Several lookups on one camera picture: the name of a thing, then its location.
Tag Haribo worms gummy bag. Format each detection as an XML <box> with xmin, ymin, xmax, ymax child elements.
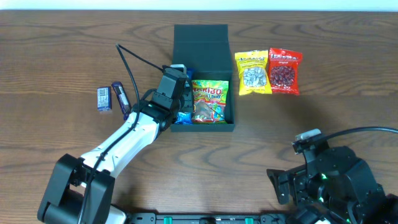
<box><xmin>192</xmin><ymin>80</ymin><xmax>229</xmax><ymax>123</ymax></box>

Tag dark green open box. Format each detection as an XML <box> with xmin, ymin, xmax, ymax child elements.
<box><xmin>171</xmin><ymin>24</ymin><xmax>235</xmax><ymax>132</ymax></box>

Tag blue Oreo cookie pack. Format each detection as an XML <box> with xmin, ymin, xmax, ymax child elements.
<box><xmin>175</xmin><ymin>68</ymin><xmax>194</xmax><ymax>125</ymax></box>

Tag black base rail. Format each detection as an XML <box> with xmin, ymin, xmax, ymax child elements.
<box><xmin>125</xmin><ymin>213</ymin><xmax>288</xmax><ymax>224</ymax></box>

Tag yellow seed snack bag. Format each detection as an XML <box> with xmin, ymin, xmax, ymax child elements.
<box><xmin>234</xmin><ymin>50</ymin><xmax>272</xmax><ymax>96</ymax></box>

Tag red Hacks candy bag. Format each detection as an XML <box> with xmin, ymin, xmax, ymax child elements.
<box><xmin>268</xmin><ymin>48</ymin><xmax>303</xmax><ymax>95</ymax></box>

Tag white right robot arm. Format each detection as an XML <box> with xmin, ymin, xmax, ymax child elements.
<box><xmin>267</xmin><ymin>136</ymin><xmax>397</xmax><ymax>223</ymax></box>

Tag dark purple chocolate bar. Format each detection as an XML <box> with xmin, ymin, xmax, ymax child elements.
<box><xmin>111</xmin><ymin>82</ymin><xmax>131</xmax><ymax>120</ymax></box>

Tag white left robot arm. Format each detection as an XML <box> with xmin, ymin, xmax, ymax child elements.
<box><xmin>37</xmin><ymin>64</ymin><xmax>192</xmax><ymax>223</ymax></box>

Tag small blue barcode pack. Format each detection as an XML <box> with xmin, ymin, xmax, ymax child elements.
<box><xmin>97</xmin><ymin>86</ymin><xmax>111</xmax><ymax>111</ymax></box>

